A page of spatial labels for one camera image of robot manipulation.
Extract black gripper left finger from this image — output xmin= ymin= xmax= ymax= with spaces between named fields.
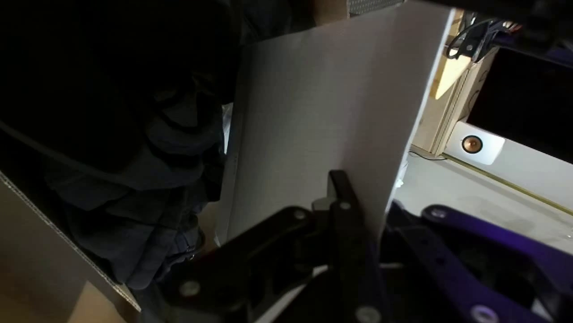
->
xmin=158 ymin=169 xmax=391 ymax=323

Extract white paper booklet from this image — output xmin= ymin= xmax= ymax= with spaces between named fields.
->
xmin=215 ymin=2 xmax=457 ymax=248

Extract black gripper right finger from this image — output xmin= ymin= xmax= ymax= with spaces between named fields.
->
xmin=382 ymin=201 xmax=573 ymax=323

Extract white cardboard box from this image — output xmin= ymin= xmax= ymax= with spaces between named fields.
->
xmin=0 ymin=171 xmax=144 ymax=314

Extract black clothes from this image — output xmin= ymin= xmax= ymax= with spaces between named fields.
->
xmin=0 ymin=0 xmax=256 ymax=296

